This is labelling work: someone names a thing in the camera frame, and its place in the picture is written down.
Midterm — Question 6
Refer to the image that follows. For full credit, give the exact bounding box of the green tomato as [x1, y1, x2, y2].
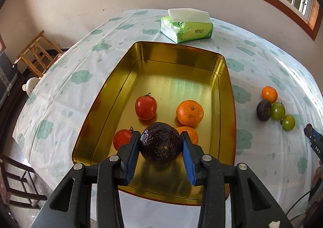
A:
[271, 102, 286, 120]
[280, 114, 296, 132]

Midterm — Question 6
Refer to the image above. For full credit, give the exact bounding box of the white round plastic object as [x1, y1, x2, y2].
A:
[22, 77, 39, 96]

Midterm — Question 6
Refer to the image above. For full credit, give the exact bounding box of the person's right hand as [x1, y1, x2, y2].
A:
[311, 166, 323, 185]

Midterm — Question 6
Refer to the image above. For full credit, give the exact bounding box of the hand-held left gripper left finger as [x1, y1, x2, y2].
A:
[30, 131, 142, 228]

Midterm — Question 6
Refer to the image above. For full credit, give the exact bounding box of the dark cabinet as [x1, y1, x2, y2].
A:
[0, 51, 22, 107]

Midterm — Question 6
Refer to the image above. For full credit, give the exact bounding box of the wrinkled dark passion fruit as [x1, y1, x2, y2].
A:
[139, 122, 182, 166]

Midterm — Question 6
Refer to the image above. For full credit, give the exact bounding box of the red tomato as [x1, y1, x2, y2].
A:
[135, 93, 157, 121]
[113, 127, 134, 151]

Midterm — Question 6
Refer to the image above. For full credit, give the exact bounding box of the light wooden chair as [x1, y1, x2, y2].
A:
[14, 30, 67, 79]

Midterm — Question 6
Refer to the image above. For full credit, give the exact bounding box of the smooth dark passion fruit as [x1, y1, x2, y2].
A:
[256, 100, 272, 121]

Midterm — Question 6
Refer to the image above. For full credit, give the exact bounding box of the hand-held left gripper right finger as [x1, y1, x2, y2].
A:
[180, 131, 294, 228]

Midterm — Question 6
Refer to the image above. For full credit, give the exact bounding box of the small round orange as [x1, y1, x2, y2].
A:
[261, 86, 278, 103]

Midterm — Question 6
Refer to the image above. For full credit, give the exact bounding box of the large round mandarin orange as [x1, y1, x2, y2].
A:
[176, 100, 204, 127]

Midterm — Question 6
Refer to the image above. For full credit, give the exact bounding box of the green tissue pack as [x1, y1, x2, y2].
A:
[160, 8, 214, 44]

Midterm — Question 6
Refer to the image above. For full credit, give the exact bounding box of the oval orange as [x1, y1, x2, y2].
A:
[176, 126, 199, 145]

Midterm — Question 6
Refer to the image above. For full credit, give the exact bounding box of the dark wooden chair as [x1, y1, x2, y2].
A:
[0, 153, 48, 209]

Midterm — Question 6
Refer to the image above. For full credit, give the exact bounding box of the black cable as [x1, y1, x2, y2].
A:
[285, 190, 312, 218]

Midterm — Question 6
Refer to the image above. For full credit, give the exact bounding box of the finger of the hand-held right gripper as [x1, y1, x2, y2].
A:
[303, 123, 323, 143]

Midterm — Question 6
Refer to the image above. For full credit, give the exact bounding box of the red and gold tin box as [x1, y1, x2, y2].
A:
[72, 41, 237, 206]

